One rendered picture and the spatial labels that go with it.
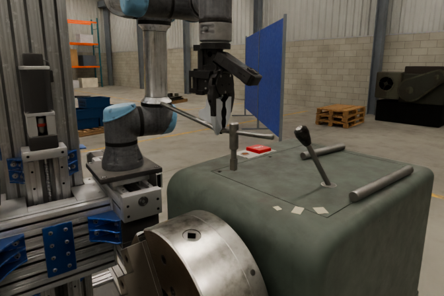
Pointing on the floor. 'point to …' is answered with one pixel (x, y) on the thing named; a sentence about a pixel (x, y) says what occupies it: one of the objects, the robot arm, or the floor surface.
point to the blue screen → (257, 41)
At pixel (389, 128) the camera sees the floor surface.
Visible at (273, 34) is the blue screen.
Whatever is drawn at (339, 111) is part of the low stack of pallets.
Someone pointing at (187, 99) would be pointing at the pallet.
